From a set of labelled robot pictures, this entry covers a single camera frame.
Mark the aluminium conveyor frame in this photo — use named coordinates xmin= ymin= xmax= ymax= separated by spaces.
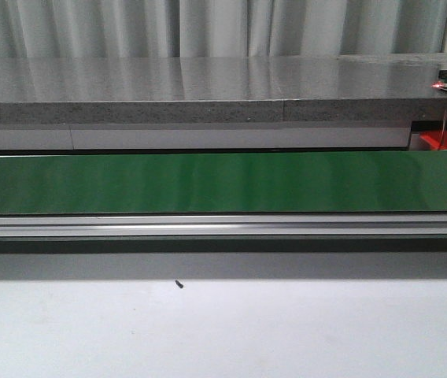
xmin=0 ymin=213 xmax=447 ymax=282

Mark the green conveyor belt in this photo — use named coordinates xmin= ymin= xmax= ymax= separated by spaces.
xmin=0 ymin=150 xmax=447 ymax=215

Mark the grey stone counter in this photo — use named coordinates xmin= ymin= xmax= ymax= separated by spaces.
xmin=0 ymin=54 xmax=447 ymax=151

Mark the white curtain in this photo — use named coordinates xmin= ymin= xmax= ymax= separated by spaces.
xmin=0 ymin=1 xmax=447 ymax=57

